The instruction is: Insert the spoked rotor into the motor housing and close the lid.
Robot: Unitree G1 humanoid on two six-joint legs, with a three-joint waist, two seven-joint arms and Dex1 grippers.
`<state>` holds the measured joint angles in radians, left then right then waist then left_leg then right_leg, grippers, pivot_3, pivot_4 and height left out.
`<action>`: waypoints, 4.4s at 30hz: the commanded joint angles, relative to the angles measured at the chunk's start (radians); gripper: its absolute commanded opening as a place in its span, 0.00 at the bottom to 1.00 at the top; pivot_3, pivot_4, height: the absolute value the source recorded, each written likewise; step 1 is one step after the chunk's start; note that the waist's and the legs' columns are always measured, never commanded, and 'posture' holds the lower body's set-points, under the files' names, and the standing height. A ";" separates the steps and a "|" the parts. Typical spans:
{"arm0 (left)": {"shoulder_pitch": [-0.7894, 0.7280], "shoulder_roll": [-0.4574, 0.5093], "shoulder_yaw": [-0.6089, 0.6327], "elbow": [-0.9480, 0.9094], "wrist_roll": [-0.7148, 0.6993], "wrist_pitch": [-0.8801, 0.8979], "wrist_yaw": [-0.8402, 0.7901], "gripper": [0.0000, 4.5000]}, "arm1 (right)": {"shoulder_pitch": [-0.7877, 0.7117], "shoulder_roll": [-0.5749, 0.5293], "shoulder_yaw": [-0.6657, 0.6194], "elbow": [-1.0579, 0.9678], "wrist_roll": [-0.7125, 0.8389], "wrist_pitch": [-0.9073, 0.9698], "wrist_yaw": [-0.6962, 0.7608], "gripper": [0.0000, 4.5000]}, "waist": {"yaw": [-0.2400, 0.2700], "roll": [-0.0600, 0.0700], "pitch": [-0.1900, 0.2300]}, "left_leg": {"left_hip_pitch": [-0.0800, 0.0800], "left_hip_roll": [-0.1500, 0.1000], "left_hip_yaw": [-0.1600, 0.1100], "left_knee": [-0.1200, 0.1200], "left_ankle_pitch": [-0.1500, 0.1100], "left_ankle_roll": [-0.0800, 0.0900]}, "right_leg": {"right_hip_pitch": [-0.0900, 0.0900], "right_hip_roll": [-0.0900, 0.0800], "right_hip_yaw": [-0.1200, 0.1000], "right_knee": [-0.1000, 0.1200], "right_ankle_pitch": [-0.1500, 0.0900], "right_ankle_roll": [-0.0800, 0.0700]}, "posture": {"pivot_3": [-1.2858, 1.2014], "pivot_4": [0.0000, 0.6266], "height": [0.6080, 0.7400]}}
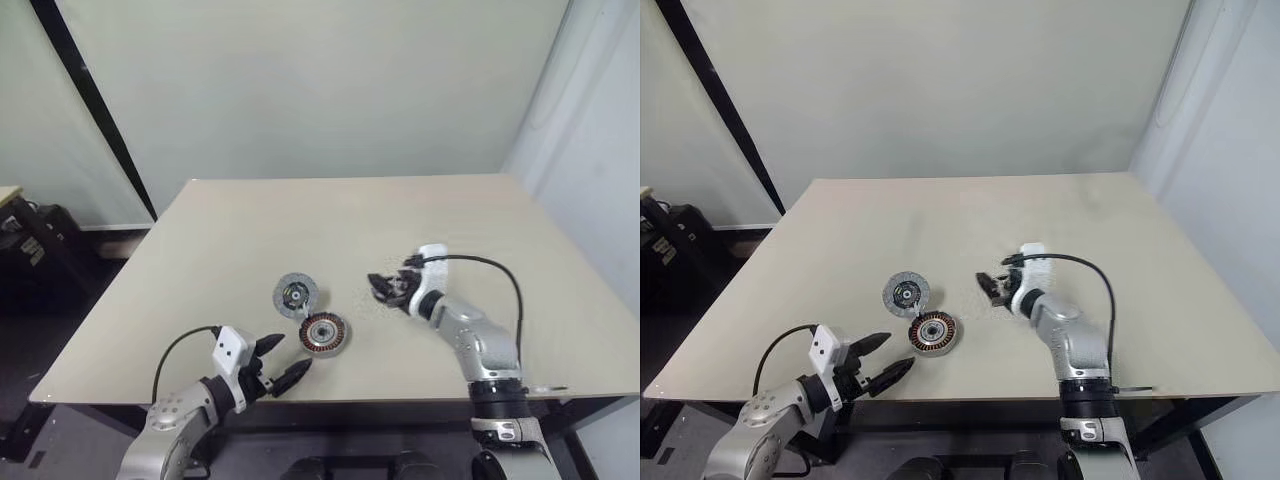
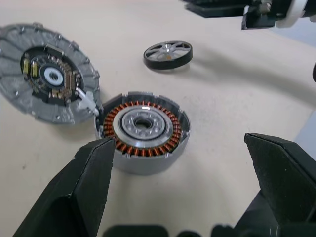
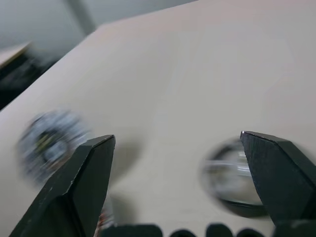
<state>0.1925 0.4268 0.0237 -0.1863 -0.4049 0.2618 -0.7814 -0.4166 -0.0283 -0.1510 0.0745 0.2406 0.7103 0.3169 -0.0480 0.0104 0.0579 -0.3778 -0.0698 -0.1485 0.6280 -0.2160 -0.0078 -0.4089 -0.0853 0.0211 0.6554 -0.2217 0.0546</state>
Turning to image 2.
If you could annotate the grey hinged motor lid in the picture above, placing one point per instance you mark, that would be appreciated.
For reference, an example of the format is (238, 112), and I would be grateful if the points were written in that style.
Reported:
(14, 81)

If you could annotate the black spoked rotor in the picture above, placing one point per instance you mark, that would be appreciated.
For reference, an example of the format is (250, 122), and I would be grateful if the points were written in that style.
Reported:
(160, 66)

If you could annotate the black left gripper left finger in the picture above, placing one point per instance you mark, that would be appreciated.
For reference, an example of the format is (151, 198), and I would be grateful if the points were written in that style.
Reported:
(81, 187)

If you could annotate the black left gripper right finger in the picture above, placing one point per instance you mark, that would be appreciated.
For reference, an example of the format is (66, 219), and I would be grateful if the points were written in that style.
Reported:
(284, 177)

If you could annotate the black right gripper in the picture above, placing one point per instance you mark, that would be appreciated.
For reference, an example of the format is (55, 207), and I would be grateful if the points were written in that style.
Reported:
(259, 19)

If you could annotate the grey motor housing copper windings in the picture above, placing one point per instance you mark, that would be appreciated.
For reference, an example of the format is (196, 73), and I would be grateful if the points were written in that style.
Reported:
(148, 166)

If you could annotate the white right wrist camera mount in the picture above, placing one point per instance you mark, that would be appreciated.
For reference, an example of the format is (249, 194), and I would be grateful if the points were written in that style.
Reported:
(293, 12)

